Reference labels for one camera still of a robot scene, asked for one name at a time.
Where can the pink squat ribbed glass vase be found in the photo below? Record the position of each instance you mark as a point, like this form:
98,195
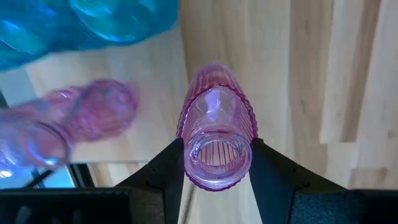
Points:
217,124

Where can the teal wide textured glass vase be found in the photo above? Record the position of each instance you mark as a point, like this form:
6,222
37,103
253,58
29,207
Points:
77,25

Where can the pink diamond-textured glass vase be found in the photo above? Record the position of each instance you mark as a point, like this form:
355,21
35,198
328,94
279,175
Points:
93,112

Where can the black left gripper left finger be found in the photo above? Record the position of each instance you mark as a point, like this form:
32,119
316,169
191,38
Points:
149,186

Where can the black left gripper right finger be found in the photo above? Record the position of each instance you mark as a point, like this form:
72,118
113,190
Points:
280,186

